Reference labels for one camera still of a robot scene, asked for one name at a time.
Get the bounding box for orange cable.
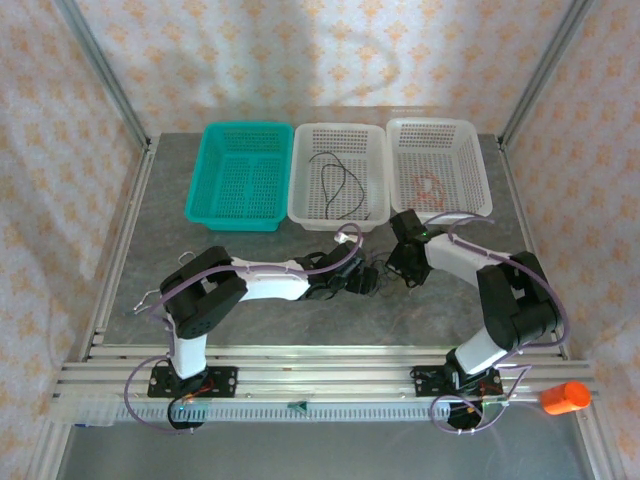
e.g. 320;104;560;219
410;168;447;207

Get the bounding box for thin black cable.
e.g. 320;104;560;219
308;151;374;221

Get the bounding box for white plastic basket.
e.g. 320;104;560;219
384;117;495;226
287;122;392;232

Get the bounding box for aluminium base beam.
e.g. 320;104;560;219
49;343;599;404

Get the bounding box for teal plastic basket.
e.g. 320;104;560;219
184;121;295;234

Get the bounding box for orange plastic cylinder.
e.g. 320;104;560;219
540;380;593;416

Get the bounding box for patterned backdrop cloth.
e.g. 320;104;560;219
0;0;640;480

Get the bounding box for clear plastic box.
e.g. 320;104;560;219
49;394;117;427

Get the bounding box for grey slotted cable duct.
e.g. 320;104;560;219
114;402;506;422

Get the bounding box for metal wire tongs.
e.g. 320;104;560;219
132;251;195;317

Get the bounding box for aluminium frame post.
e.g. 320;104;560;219
498;0;596;151
53;0;154;151

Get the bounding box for lilac left arm cable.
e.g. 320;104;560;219
123;223;363;437

